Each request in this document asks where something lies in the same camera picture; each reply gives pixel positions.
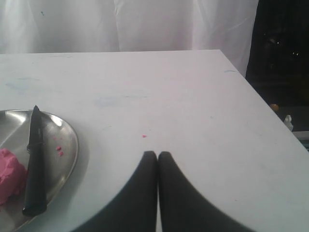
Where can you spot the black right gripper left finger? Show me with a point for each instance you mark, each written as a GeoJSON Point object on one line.
{"type": "Point", "coordinates": [134, 208]}

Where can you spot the pink play dough half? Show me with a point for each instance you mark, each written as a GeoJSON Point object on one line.
{"type": "Point", "coordinates": [12, 175]}

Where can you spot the black knife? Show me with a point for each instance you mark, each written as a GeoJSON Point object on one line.
{"type": "Point", "coordinates": [35, 201]}

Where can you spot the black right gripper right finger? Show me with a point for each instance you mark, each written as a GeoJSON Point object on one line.
{"type": "Point", "coordinates": [183, 208]}

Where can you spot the white backdrop curtain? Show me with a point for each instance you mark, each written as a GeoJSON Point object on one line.
{"type": "Point", "coordinates": [55, 26]}

